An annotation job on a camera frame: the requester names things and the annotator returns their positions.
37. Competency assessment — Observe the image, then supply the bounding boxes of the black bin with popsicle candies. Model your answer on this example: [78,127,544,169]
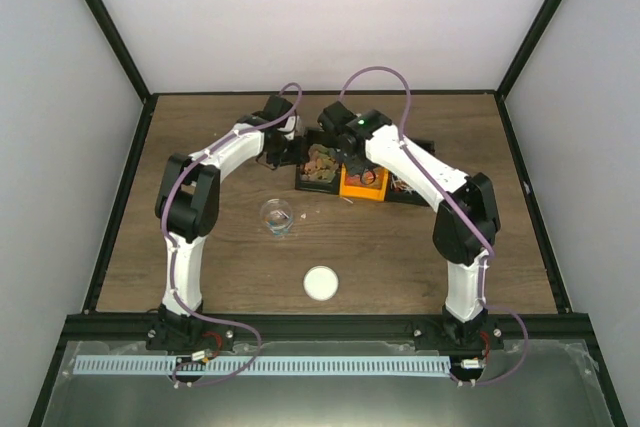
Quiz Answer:
[295,129,342,195]

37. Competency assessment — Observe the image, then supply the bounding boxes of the yellow bin with star candies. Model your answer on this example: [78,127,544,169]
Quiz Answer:
[339,166,389,202]

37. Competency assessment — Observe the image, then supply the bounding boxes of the clear plastic cup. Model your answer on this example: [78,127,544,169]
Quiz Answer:
[260,198,294,236]

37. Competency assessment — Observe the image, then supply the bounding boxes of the black bin with lollipops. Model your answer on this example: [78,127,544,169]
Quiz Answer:
[387,135,437,207]

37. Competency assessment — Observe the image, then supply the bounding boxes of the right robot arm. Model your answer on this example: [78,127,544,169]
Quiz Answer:
[318,101,501,346]

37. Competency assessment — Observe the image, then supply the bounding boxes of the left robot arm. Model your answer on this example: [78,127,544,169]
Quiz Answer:
[155,94,298,345]

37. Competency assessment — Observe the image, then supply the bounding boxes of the white round lid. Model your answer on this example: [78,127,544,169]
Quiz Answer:
[303,266,339,302]

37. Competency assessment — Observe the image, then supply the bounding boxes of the black frame base bar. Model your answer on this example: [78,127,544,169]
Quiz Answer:
[62,311,591,353]

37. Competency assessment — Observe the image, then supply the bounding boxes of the light blue slotted rail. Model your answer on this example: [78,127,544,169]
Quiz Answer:
[72,355,451,378]

